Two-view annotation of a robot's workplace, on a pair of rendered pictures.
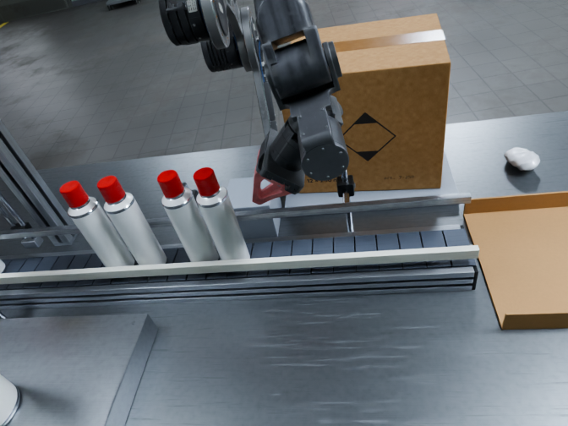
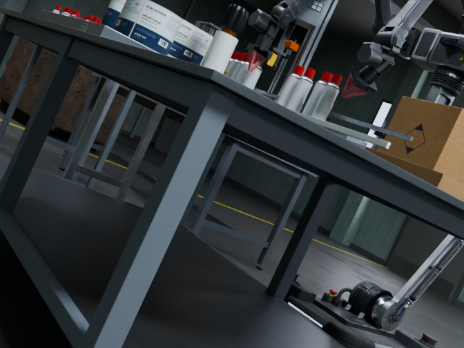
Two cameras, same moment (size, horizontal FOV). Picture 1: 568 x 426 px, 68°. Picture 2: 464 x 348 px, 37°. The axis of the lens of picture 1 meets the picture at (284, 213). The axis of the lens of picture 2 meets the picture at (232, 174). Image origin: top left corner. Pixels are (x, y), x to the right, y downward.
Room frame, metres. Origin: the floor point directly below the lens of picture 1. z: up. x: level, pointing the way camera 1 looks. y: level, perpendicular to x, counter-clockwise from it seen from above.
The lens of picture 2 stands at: (-1.36, -1.42, 0.72)
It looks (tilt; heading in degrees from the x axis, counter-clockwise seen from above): 2 degrees down; 43
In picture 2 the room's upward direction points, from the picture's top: 25 degrees clockwise
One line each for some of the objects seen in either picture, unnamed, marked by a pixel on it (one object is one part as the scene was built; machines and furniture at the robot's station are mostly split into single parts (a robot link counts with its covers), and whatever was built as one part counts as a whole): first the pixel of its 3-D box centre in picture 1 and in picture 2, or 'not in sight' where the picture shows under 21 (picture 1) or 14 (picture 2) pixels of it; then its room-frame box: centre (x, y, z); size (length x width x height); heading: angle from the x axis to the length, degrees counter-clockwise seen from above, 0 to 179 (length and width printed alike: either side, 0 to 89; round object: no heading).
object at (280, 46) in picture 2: not in sight; (282, 45); (0.79, 0.64, 1.18); 0.04 x 0.04 x 0.21
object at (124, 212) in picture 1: (133, 226); (300, 94); (0.59, 0.27, 0.98); 0.05 x 0.05 x 0.20
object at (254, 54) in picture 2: not in sight; (253, 60); (0.60, 0.57, 1.05); 0.07 x 0.07 x 0.09; 77
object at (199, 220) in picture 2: not in sight; (172, 161); (2.31, 2.66, 0.39); 2.20 x 0.80 x 0.78; 82
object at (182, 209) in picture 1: (188, 222); (316, 99); (0.56, 0.16, 0.98); 0.05 x 0.05 x 0.20
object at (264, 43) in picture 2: not in sight; (263, 44); (0.60, 0.56, 1.12); 0.10 x 0.07 x 0.07; 77
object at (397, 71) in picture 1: (364, 106); (437, 151); (0.80, -0.22, 0.99); 0.30 x 0.24 x 0.27; 71
